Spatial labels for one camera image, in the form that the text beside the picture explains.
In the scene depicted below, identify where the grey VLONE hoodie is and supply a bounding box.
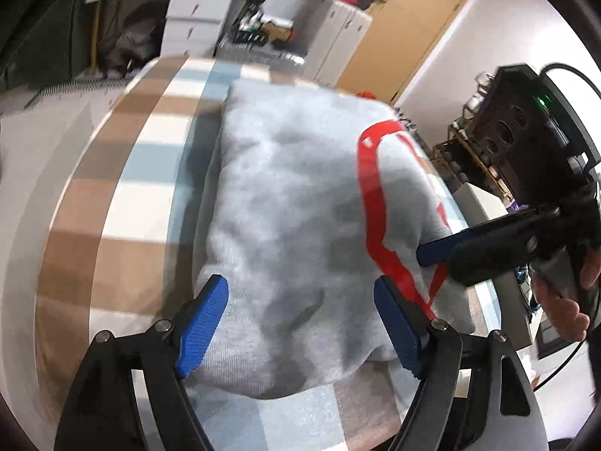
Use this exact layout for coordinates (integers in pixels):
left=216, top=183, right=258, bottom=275
left=195, top=79, right=475, bottom=399

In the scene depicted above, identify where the person right hand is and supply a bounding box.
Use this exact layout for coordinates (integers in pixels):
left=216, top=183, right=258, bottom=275
left=532, top=251, right=600, bottom=342

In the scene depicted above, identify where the wooden shoe rack with shoes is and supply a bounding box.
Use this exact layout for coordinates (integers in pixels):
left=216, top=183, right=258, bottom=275
left=431, top=69, right=513, bottom=203

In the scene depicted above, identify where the checkered bed blanket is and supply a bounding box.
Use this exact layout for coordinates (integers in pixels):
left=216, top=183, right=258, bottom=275
left=32, top=55, right=503, bottom=451

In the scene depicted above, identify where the orange plastic bag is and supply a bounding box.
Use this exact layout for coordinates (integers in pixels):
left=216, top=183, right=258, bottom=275
left=356, top=92, right=376, bottom=100

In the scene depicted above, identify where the tan wooden door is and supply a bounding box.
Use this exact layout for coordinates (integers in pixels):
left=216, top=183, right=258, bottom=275
left=337, top=0, right=467, bottom=104

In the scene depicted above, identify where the silver aluminium suitcase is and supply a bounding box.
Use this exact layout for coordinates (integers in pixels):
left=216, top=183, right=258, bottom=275
left=215, top=39, right=305, bottom=76

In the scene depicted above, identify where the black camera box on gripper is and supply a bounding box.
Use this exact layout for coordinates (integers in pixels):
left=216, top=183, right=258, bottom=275
left=468, top=64, right=600, bottom=207

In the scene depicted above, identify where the black cable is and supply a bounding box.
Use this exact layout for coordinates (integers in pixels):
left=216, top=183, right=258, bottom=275
left=537, top=61, right=601, bottom=393

